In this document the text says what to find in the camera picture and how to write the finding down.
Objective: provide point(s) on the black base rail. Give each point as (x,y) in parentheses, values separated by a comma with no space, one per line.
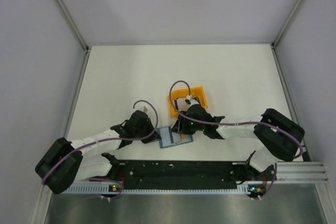
(175,175)

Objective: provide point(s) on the yellow plastic bin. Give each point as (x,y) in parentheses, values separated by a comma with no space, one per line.
(178,99)

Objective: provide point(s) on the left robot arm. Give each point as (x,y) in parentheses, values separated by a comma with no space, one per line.
(92,158)

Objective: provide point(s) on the aluminium frame rail front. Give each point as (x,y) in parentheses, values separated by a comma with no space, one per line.
(301,173)

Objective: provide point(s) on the right aluminium frame post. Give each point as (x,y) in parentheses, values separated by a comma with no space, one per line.
(288,22)

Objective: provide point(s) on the left aluminium frame post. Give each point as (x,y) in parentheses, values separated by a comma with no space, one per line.
(71,24)

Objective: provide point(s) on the white card black stripe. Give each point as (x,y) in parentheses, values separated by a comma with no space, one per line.
(178,139)

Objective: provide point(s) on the white cable duct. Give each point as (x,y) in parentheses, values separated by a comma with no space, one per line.
(107,189)

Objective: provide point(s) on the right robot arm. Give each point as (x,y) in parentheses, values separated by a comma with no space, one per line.
(281,137)

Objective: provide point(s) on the blue leather card holder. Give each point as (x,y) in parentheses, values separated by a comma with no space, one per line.
(166,138)

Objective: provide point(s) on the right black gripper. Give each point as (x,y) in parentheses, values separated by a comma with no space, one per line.
(181,126)

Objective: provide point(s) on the aluminium frame post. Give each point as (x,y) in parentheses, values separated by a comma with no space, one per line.
(71,24)
(288,22)

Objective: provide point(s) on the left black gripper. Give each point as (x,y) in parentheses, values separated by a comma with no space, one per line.
(154,138)

